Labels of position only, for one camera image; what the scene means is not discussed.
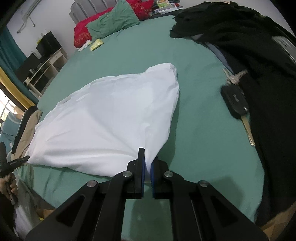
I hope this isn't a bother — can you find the white hooded jacket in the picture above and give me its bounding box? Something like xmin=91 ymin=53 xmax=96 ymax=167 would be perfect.
xmin=27 ymin=63 xmax=179 ymax=177

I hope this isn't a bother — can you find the white packet near pillow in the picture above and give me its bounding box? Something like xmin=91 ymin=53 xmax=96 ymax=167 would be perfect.
xmin=78 ymin=40 xmax=92 ymax=52

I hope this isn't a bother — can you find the teal curtain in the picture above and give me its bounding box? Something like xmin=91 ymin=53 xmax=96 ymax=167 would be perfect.
xmin=1 ymin=26 xmax=39 ymax=104

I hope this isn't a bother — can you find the stack of books and papers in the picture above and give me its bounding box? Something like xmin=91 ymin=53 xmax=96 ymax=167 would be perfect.
xmin=151 ymin=0 xmax=184 ymax=18

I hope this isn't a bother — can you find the black clothes pile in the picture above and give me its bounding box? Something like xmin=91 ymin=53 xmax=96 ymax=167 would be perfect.
xmin=170 ymin=2 xmax=295 ymax=226

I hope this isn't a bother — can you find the black speaker box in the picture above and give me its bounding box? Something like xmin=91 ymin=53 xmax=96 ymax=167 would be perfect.
xmin=36 ymin=31 xmax=61 ymax=58

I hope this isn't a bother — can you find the smartphone on black clothes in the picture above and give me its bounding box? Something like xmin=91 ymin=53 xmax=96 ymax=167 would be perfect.
xmin=273 ymin=36 xmax=296 ymax=63

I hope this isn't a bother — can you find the white air conditioner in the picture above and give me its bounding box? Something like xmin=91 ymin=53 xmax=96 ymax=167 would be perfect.
xmin=17 ymin=0 xmax=41 ymax=34

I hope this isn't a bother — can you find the red quilt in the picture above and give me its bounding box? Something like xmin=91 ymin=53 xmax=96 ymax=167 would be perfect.
xmin=74 ymin=1 xmax=154 ymax=48

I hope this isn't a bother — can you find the snack bag at bedside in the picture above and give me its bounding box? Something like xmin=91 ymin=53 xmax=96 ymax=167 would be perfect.
xmin=156 ymin=0 xmax=171 ymax=9

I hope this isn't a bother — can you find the black car key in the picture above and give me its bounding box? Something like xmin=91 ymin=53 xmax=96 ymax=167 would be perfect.
xmin=220 ymin=84 xmax=256 ymax=147

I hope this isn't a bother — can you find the yellow curtain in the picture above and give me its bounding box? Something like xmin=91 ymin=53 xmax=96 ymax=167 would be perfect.
xmin=1 ymin=68 xmax=35 ymax=109

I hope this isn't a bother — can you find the green pillow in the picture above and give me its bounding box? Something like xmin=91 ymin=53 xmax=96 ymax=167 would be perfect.
xmin=86 ymin=1 xmax=140 ymax=41

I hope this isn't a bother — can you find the beige folded garment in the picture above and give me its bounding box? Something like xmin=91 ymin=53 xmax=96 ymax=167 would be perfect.
xmin=11 ymin=110 xmax=43 ymax=160

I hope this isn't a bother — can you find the black computer monitor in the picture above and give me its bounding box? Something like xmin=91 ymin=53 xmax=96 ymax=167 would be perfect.
xmin=15 ymin=53 xmax=40 ymax=82

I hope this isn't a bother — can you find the white wooden desk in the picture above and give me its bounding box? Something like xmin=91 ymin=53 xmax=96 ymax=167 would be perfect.
xmin=24 ymin=48 xmax=68 ymax=99

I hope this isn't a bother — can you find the person's left hand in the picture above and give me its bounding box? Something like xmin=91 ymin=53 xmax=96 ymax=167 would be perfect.
xmin=0 ymin=173 xmax=18 ymax=199

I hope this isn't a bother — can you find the grey upholstered headboard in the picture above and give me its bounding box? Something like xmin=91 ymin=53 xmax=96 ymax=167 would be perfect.
xmin=69 ymin=0 xmax=118 ymax=24

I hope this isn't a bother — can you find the yellow packet on bed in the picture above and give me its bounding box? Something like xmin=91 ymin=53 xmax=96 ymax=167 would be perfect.
xmin=90 ymin=39 xmax=103 ymax=51

